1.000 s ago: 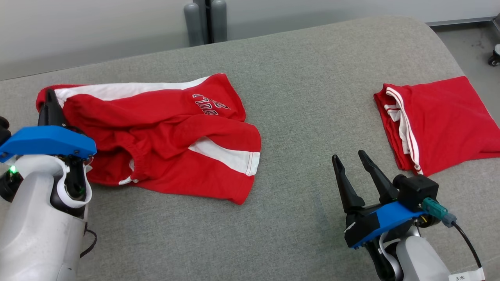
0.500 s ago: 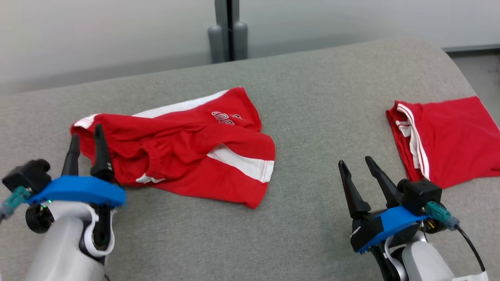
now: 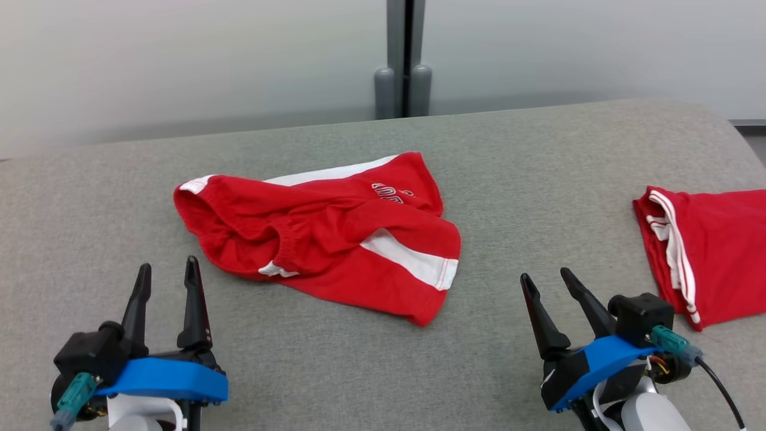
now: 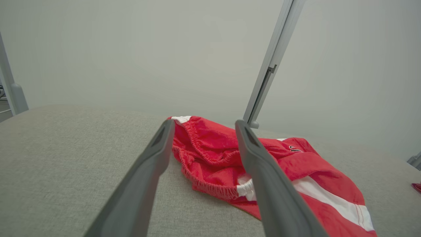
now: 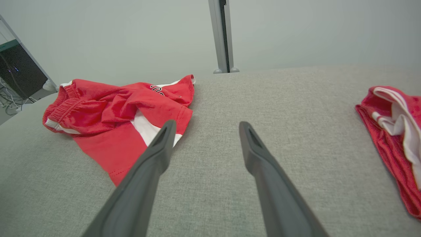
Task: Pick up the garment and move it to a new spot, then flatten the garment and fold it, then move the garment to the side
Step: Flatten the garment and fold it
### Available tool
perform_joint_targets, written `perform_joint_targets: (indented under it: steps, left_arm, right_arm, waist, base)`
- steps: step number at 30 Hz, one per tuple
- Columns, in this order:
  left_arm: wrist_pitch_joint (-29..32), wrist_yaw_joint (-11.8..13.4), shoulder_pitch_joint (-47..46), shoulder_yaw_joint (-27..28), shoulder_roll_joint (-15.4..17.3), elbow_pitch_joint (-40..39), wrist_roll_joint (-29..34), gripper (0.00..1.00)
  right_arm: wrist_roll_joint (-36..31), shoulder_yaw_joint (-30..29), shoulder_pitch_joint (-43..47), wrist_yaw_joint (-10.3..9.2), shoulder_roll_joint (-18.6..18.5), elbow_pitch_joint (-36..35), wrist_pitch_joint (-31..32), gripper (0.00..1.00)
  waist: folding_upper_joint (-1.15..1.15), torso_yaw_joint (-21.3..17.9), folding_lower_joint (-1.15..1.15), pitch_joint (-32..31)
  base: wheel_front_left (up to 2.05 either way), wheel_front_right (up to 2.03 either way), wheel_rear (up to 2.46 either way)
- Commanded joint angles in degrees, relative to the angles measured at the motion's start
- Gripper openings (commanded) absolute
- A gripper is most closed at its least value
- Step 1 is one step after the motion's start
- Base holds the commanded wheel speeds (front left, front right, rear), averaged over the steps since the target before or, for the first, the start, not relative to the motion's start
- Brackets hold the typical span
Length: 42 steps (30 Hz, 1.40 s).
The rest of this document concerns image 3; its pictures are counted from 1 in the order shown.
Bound grey vertical door frame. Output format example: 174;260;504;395
386;0;427;117

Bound red basketball jersey white sleeves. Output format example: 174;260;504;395
633;186;766;332

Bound left camera cable teal plug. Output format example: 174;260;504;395
50;372;99;431

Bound right camera cable teal plug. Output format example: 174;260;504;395
651;325;749;431

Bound camera cable teal plug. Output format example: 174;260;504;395
651;325;749;431
50;372;99;431

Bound red shorts white side panels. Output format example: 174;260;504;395
174;151;462;327

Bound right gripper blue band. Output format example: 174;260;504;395
521;268;659;412

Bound grey cylindrical post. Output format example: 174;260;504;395
374;66;397;120
410;64;433;117

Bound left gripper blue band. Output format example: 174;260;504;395
96;256;229;405

